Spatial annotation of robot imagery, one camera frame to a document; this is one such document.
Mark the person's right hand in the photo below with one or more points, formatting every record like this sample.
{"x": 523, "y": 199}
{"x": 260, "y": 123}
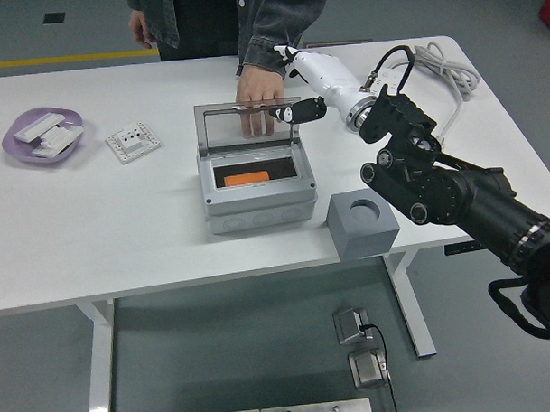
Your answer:
{"x": 138, "y": 27}

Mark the person's left hand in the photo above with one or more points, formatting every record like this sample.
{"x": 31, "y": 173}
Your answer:
{"x": 257, "y": 91}

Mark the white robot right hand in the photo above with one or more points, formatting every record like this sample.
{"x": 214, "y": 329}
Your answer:
{"x": 327, "y": 75}

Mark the orange cylinder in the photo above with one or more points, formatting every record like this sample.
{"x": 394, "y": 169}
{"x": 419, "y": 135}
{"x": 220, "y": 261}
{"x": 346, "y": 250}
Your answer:
{"x": 247, "y": 178}

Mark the grey electrical box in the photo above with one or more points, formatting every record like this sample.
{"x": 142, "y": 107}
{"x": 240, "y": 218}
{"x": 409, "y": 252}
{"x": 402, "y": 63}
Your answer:
{"x": 256, "y": 200}

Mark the person's left forearm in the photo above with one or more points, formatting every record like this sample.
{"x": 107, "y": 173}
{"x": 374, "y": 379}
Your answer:
{"x": 287, "y": 29}

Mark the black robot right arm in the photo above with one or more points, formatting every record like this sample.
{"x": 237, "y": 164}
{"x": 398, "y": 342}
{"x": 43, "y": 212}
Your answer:
{"x": 460, "y": 195}

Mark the grey cube with round recess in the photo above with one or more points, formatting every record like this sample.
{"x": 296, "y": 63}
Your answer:
{"x": 366, "y": 236}

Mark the white power strip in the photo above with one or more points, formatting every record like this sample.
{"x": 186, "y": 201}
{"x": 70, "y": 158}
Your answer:
{"x": 390, "y": 77}

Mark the person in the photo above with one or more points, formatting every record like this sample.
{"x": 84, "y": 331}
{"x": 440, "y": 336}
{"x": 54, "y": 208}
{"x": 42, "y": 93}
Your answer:
{"x": 205, "y": 18}

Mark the black floor hatch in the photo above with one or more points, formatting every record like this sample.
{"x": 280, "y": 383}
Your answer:
{"x": 53, "y": 17}

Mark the small white plastic piece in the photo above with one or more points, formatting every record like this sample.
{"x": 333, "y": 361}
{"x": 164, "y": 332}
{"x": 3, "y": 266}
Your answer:
{"x": 64, "y": 134}
{"x": 47, "y": 150}

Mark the long white plastic block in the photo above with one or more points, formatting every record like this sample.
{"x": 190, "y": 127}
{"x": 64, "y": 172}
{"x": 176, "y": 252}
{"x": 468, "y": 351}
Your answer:
{"x": 37, "y": 127}

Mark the purple plate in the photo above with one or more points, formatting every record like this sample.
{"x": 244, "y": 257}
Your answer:
{"x": 18, "y": 154}

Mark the black table control panel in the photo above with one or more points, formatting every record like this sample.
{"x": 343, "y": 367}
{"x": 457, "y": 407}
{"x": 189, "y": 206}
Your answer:
{"x": 462, "y": 248}

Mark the white table leg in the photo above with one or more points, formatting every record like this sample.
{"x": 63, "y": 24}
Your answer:
{"x": 101, "y": 356}
{"x": 411, "y": 300}

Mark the white wall socket panel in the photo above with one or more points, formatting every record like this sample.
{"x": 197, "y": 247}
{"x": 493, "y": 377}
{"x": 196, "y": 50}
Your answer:
{"x": 133, "y": 143}

